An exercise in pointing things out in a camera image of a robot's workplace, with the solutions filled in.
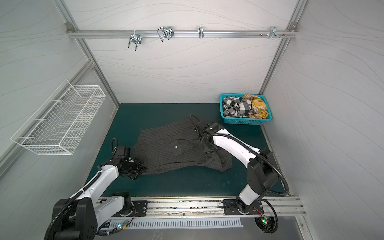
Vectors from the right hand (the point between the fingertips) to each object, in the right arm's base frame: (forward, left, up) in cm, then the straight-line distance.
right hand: (215, 144), depth 84 cm
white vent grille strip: (-39, +47, -11) cm, 62 cm away
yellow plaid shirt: (+31, -32, -2) cm, 45 cm away
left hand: (-10, +38, -8) cm, 40 cm away
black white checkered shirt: (+34, -17, -3) cm, 38 cm away
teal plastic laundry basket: (+24, -17, -6) cm, 30 cm away
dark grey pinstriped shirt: (+5, +25, -9) cm, 27 cm away
